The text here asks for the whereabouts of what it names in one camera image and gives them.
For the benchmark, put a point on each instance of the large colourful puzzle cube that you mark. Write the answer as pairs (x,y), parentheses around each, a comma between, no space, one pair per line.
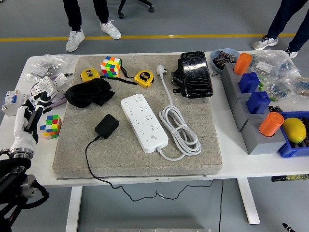
(109,66)

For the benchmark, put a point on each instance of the plain yellow tape measure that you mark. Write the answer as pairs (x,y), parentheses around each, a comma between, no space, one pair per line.
(89,74)

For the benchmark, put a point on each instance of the white circuit breaker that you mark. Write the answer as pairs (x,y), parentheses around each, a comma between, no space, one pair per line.
(12,104)

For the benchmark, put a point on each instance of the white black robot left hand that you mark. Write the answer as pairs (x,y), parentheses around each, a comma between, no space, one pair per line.
(21,137)

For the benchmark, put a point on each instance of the small metal clip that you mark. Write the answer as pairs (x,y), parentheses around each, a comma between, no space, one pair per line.
(214,74)

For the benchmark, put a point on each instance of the clear bag of metal parts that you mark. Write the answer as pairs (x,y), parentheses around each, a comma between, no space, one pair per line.
(48,65)

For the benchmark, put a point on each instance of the light blue bowl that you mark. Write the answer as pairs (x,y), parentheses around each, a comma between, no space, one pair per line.
(215,66)

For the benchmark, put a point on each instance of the black cloth pouch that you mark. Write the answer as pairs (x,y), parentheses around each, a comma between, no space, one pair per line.
(84,94)

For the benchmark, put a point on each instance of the blue plastic bin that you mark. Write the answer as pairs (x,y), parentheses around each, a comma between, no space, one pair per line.
(289,151)

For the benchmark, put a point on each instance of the small colourful puzzle cube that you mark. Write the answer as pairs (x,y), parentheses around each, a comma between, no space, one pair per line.
(51,126)

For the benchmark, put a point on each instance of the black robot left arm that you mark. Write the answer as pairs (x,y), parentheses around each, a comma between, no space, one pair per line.
(14,174)

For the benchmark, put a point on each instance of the grey-brown mat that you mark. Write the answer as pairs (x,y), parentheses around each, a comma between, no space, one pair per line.
(144,166)

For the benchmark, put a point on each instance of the small black brown part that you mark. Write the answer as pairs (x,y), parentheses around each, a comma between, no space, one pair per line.
(275,109)

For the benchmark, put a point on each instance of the small black metal part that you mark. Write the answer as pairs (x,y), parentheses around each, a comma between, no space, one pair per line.
(68,74)

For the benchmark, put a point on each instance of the black office chair base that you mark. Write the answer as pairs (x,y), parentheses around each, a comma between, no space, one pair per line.
(151,9)

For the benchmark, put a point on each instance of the person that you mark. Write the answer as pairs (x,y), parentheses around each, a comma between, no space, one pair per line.
(72,12)
(281,17)

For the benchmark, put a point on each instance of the black table control panel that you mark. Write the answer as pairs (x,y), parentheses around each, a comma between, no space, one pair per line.
(289,178)

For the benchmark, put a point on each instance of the blue plastic block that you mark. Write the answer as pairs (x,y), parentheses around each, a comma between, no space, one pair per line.
(257,103)
(248,83)

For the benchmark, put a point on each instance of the purple tray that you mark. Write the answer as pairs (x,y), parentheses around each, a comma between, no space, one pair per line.
(58,102)

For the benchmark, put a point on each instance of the yellow lemon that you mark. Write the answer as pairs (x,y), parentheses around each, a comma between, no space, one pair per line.
(294,130)

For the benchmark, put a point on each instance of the orange cylinder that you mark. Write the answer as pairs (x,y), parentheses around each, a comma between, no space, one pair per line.
(242,64)
(271,124)

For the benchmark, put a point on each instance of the white table leg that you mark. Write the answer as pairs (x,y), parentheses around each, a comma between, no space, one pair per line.
(73,210)
(248,203)

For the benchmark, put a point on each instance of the small green connector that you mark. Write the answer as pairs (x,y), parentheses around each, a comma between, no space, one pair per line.
(261,84)
(272,98)

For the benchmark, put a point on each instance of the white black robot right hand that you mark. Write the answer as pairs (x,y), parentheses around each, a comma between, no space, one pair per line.
(289,229)

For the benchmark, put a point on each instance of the black capacitors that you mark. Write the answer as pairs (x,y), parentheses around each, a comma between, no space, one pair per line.
(220,60)

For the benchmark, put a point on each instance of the glossy black case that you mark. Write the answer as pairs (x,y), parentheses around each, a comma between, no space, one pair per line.
(196,75)

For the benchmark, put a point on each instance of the black bracket device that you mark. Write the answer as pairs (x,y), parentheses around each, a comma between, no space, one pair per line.
(177,76)

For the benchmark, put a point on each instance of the grey holder block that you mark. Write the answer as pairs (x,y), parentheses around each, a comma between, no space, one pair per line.
(256,142)
(228,82)
(239,113)

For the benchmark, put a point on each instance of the large white socket module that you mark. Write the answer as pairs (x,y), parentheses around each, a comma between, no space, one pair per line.
(46,85)

